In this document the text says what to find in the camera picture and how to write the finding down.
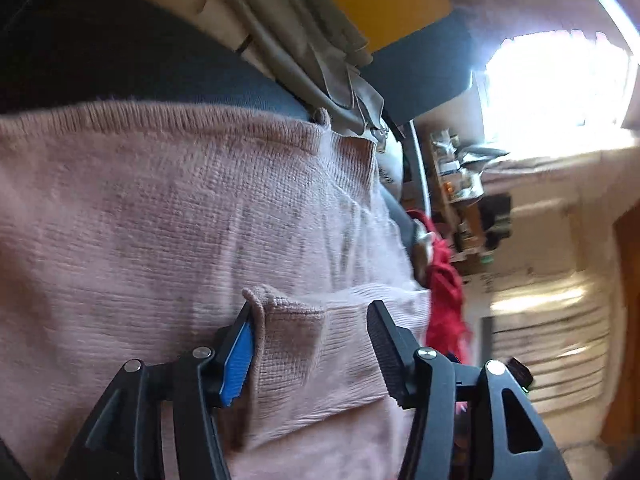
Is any bright window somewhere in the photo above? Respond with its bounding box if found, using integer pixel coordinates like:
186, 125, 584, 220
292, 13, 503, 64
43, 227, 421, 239
479, 30, 640, 142

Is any grey garment with drawstring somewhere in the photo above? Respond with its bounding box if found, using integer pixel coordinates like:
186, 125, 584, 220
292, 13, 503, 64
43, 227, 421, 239
239, 0, 398, 142

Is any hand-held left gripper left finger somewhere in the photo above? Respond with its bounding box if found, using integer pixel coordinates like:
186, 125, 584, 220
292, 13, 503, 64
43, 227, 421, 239
55, 300, 257, 480

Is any yellow sofa cushion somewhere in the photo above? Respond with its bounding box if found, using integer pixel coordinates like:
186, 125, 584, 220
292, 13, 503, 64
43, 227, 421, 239
299, 0, 455, 54

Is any black leather sofa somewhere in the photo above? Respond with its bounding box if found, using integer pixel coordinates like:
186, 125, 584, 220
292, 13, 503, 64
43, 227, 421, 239
0, 0, 313, 123

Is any pink knitted sweater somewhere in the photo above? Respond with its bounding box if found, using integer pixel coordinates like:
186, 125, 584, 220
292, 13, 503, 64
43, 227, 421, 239
0, 100, 433, 480

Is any dark blue sofa cushion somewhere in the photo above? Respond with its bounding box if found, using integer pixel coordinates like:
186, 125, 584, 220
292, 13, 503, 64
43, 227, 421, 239
369, 10, 475, 122

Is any red knitted sweater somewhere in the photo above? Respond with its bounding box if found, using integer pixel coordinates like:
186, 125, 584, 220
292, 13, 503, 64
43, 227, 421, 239
406, 209, 475, 367

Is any grey metal armrest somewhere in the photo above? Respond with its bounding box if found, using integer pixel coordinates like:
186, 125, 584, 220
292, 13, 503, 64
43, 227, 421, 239
406, 120, 437, 217

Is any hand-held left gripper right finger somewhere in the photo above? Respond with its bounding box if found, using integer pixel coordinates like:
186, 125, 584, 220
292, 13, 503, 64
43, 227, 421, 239
366, 301, 573, 480

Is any wooden shelf with small jars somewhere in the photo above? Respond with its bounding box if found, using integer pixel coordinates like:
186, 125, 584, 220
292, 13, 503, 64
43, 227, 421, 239
429, 130, 513, 263

